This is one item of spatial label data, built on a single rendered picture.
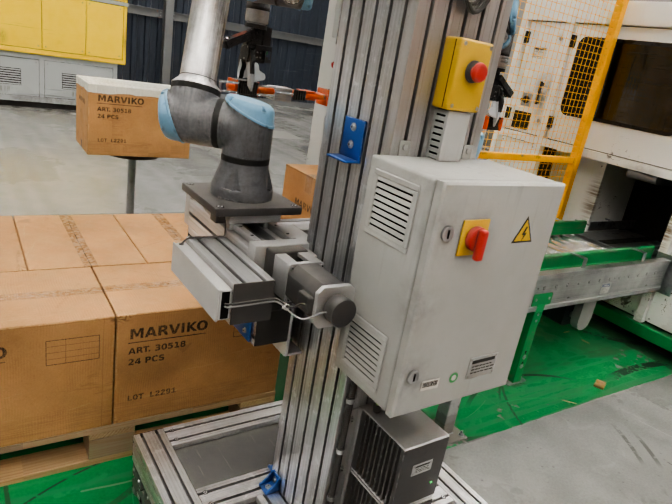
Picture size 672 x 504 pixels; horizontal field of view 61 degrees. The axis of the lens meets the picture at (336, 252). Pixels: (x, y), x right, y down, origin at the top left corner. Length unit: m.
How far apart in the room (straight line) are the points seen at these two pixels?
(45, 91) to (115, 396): 7.49
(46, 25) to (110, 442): 7.51
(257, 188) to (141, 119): 2.34
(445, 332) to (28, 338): 1.21
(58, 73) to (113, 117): 5.63
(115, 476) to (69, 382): 0.36
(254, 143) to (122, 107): 2.32
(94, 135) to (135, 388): 1.93
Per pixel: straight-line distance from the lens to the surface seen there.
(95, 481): 2.10
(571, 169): 4.02
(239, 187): 1.34
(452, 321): 1.11
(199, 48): 1.41
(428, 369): 1.14
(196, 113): 1.36
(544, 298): 2.87
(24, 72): 9.15
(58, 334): 1.86
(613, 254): 3.44
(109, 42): 9.24
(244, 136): 1.33
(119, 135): 3.63
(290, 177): 2.29
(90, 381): 1.96
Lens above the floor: 1.40
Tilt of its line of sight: 19 degrees down
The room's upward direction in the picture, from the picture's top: 10 degrees clockwise
